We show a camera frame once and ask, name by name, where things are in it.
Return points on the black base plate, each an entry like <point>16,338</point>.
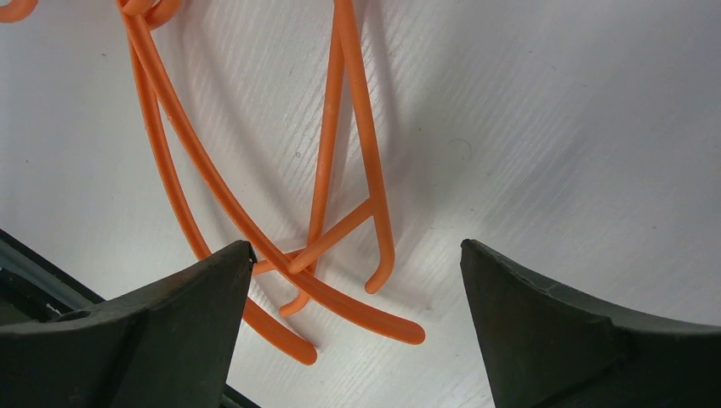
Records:
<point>34,276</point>

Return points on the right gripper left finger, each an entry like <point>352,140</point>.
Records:
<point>124,343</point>

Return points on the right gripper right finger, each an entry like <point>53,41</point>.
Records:
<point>546,344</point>

